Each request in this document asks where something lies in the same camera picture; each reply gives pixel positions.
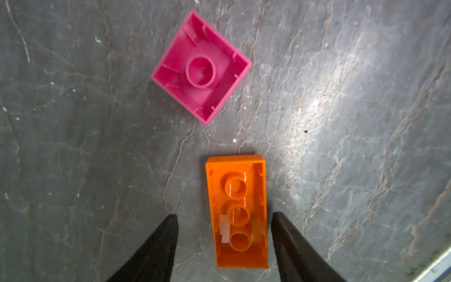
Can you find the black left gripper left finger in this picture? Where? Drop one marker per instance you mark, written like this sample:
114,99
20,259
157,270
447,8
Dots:
154,260

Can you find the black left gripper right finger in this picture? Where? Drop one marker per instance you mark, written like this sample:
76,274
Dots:
297,260

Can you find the orange lego brick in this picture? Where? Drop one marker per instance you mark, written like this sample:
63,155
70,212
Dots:
238,208

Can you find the magenta lego brick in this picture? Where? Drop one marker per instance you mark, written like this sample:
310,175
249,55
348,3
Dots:
201,68

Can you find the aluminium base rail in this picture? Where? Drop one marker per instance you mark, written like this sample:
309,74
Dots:
439,270

